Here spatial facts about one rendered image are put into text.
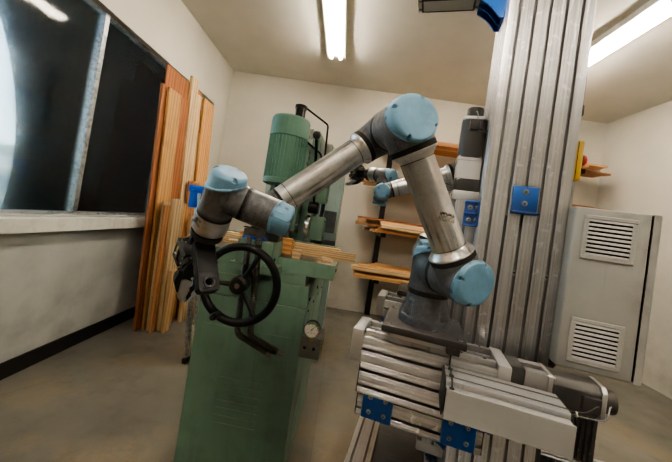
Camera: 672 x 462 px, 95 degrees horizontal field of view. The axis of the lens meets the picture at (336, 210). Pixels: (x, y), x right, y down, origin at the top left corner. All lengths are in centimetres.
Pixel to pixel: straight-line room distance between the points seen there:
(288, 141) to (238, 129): 276
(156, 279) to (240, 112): 228
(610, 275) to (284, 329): 108
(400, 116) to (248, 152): 339
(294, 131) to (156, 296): 188
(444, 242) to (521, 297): 44
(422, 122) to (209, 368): 122
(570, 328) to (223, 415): 127
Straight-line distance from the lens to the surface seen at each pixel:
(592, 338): 119
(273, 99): 412
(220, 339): 142
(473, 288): 82
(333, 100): 403
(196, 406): 157
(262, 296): 131
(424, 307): 95
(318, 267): 124
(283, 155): 137
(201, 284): 71
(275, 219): 66
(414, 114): 74
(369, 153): 84
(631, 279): 120
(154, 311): 286
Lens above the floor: 109
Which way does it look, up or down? 1 degrees up
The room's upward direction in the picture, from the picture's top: 9 degrees clockwise
